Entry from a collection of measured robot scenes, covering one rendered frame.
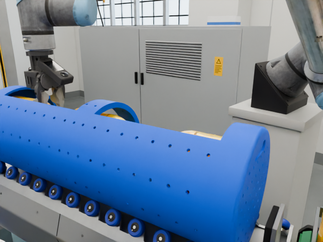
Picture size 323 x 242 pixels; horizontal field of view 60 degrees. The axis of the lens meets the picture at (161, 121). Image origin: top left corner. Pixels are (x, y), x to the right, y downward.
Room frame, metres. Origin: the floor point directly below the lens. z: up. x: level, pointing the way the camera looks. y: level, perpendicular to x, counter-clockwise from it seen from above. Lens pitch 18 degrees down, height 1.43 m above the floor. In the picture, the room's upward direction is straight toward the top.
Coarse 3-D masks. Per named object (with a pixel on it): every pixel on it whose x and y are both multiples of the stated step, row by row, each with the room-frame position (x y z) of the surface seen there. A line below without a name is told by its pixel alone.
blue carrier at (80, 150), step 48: (0, 96) 0.90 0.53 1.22; (0, 144) 0.79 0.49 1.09; (48, 144) 0.68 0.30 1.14; (96, 144) 0.61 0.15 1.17; (144, 144) 0.56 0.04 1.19; (192, 144) 0.52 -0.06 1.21; (240, 144) 0.49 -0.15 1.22; (96, 192) 0.59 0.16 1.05; (144, 192) 0.51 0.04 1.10; (192, 192) 0.46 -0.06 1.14; (240, 192) 0.43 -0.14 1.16; (192, 240) 0.48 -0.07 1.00; (240, 240) 0.45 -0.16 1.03
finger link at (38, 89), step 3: (36, 84) 0.84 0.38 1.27; (39, 84) 0.84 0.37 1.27; (36, 87) 0.83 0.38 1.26; (39, 87) 0.84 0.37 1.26; (42, 87) 0.84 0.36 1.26; (36, 90) 0.83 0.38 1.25; (39, 90) 0.83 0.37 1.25; (42, 90) 0.84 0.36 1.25; (36, 93) 0.84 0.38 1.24; (39, 93) 0.83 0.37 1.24; (36, 96) 0.83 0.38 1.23; (39, 96) 0.83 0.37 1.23; (39, 99) 0.83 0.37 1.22; (39, 102) 0.83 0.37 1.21
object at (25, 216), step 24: (0, 192) 0.85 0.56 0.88; (48, 192) 0.78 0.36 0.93; (0, 216) 0.91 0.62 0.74; (24, 216) 0.77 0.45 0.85; (48, 216) 0.72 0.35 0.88; (24, 240) 0.90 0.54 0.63; (48, 240) 0.74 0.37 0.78; (72, 240) 0.65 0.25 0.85; (96, 240) 0.62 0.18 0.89; (288, 240) 0.54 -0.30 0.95
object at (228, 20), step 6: (210, 18) 2.45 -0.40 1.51; (216, 18) 2.42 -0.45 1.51; (222, 18) 2.39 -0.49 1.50; (228, 18) 2.36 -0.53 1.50; (234, 18) 2.33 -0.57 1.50; (240, 18) 2.42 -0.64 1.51; (210, 24) 2.44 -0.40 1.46; (216, 24) 2.41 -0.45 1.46; (222, 24) 2.38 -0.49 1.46; (228, 24) 2.35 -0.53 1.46; (234, 24) 2.33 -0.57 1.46
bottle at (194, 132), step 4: (184, 132) 0.62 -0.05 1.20; (188, 132) 0.61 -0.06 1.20; (192, 132) 0.61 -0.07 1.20; (196, 132) 0.61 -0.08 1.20; (200, 132) 0.61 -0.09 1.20; (204, 136) 0.58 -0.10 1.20; (208, 136) 0.58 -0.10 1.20; (212, 136) 0.58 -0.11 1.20; (216, 136) 0.58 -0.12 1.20; (220, 136) 0.58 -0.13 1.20; (208, 156) 0.55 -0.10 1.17
